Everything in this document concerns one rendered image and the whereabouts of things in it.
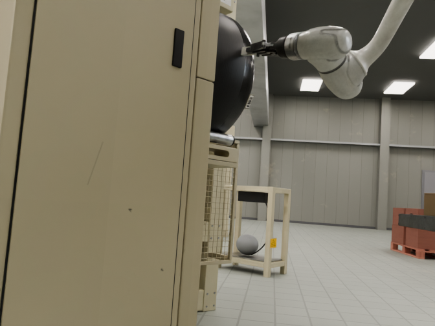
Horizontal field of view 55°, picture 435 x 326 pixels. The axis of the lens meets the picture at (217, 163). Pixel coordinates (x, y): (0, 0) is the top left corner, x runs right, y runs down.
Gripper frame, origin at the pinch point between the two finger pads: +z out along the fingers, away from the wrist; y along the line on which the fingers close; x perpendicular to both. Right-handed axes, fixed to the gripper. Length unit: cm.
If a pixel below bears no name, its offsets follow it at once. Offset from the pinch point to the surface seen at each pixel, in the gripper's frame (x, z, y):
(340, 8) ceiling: -287, 395, -593
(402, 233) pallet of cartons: 117, 180, -568
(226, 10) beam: -34, 56, -31
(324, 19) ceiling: -279, 447, -616
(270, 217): 89, 127, -179
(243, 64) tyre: 4.6, 2.6, -1.0
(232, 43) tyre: -2.0, 4.6, 4.6
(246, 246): 123, 152, -183
